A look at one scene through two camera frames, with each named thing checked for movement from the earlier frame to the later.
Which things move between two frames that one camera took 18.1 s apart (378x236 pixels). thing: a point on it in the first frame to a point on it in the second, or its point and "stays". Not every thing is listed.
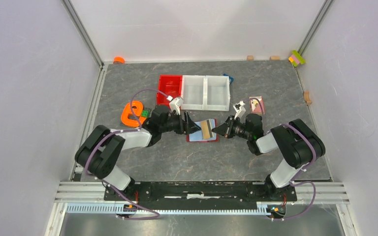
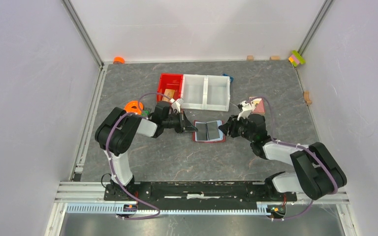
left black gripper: x=187 y=126 stays
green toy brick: x=145 y=113 stays
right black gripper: x=225 y=129 stays
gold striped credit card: x=206 y=129 to x=170 y=93
